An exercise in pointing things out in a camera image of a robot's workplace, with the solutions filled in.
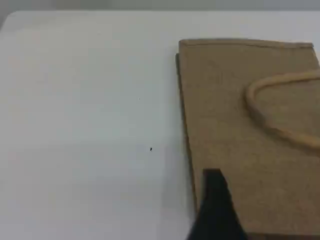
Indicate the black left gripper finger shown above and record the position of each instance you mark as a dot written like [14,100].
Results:
[216,212]

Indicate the brown jute tote bag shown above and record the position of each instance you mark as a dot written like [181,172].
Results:
[225,112]

